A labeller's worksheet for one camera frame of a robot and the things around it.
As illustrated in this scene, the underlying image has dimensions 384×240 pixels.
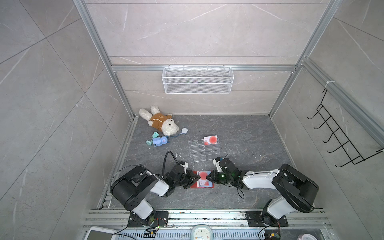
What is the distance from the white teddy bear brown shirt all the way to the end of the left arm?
0.34 metres

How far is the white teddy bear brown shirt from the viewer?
1035mm

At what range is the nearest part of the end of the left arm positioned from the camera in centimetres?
71
